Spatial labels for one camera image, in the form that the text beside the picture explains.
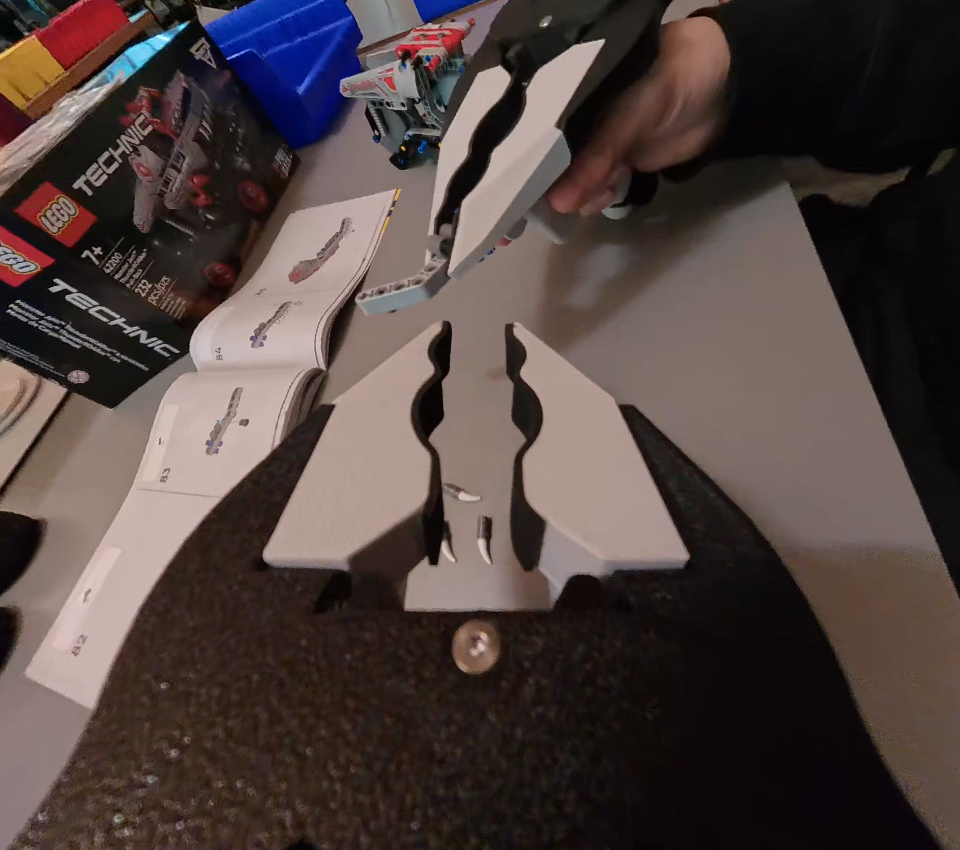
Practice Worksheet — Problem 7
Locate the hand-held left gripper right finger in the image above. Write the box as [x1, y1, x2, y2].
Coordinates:
[504, 322, 691, 609]

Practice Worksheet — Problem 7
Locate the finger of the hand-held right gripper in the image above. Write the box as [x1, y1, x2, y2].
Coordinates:
[447, 38, 607, 281]
[427, 64, 530, 258]

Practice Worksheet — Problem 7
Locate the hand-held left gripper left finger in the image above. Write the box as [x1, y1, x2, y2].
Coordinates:
[262, 321, 454, 611]

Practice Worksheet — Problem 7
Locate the grey bent brick beam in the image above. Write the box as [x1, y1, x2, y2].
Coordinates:
[355, 223, 456, 319]

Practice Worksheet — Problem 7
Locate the person's right forearm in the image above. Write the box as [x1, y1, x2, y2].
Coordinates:
[701, 0, 960, 179]

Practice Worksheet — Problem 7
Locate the grey desk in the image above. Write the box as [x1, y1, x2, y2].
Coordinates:
[0, 0, 960, 850]

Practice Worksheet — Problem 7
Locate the person's right hand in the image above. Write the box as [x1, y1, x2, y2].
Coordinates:
[546, 17, 735, 217]

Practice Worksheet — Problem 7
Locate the red white toy truck model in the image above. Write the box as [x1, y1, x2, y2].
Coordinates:
[339, 17, 481, 171]

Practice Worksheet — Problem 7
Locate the open instruction booklet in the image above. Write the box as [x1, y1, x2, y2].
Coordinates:
[24, 188, 402, 710]

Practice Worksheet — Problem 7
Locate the black toy set box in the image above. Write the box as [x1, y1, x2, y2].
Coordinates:
[0, 21, 301, 410]

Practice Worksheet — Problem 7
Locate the person's dark clothed body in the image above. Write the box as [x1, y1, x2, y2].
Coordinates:
[795, 145, 960, 603]

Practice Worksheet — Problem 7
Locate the black rounded object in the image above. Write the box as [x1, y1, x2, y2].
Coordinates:
[0, 511, 45, 671]

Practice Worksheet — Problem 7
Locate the red storage bin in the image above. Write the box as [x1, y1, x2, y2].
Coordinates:
[33, 0, 130, 71]

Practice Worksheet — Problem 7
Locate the clear plastic bag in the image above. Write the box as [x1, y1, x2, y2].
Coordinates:
[0, 70, 125, 191]

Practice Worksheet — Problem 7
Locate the yellow storage bin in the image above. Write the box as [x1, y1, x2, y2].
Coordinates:
[0, 34, 67, 110]

